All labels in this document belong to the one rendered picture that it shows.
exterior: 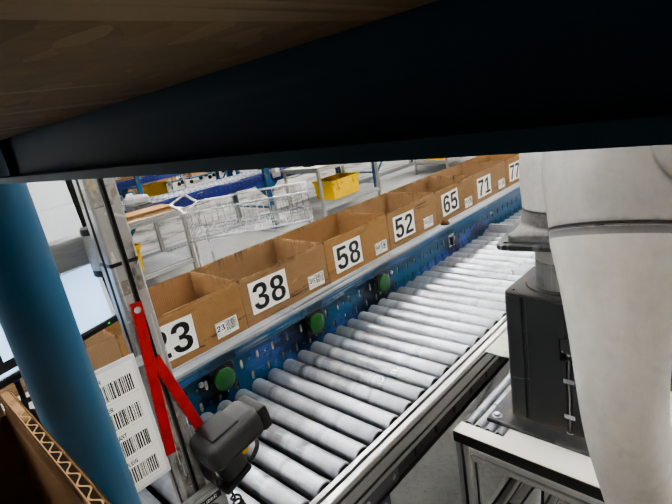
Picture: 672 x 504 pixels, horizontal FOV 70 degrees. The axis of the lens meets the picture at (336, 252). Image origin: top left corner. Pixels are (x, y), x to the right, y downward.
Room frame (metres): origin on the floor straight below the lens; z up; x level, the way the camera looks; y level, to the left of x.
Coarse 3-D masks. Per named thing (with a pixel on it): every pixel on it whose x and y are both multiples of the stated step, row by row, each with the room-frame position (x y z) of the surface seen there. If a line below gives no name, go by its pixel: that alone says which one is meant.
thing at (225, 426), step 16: (240, 400) 0.69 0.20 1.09; (224, 416) 0.65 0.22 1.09; (240, 416) 0.64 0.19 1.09; (256, 416) 0.65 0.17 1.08; (208, 432) 0.62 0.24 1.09; (224, 432) 0.61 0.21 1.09; (240, 432) 0.62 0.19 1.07; (256, 432) 0.64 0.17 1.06; (192, 448) 0.61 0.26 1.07; (208, 448) 0.59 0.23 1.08; (224, 448) 0.60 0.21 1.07; (240, 448) 0.62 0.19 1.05; (208, 464) 0.59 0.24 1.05; (224, 464) 0.59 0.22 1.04; (240, 464) 0.63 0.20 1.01; (240, 480) 0.62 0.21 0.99
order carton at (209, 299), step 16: (192, 272) 1.61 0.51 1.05; (160, 288) 1.54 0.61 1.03; (176, 288) 1.58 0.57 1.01; (192, 288) 1.62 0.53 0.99; (208, 288) 1.55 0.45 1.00; (224, 288) 1.38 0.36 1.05; (160, 304) 1.53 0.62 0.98; (176, 304) 1.57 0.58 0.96; (192, 304) 1.30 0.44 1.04; (208, 304) 1.34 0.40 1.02; (224, 304) 1.37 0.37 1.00; (240, 304) 1.41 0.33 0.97; (160, 320) 1.23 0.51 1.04; (208, 320) 1.33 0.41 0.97; (240, 320) 1.40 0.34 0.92; (208, 336) 1.32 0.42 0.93; (224, 336) 1.36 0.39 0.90; (128, 352) 1.16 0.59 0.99; (192, 352) 1.28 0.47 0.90
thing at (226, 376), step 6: (222, 372) 1.25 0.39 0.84; (228, 372) 1.26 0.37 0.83; (234, 372) 1.28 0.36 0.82; (216, 378) 1.23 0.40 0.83; (222, 378) 1.24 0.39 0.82; (228, 378) 1.25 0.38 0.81; (234, 378) 1.27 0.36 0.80; (216, 384) 1.23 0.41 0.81; (222, 384) 1.24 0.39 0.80; (228, 384) 1.25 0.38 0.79; (222, 390) 1.24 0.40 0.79
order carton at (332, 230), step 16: (320, 224) 2.09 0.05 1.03; (336, 224) 2.16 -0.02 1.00; (352, 224) 2.11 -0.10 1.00; (368, 224) 1.88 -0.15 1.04; (384, 224) 1.95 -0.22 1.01; (304, 240) 2.01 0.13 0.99; (320, 240) 2.08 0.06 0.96; (336, 240) 1.74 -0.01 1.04; (368, 240) 1.87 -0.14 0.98; (368, 256) 1.86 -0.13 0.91; (336, 272) 1.72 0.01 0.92
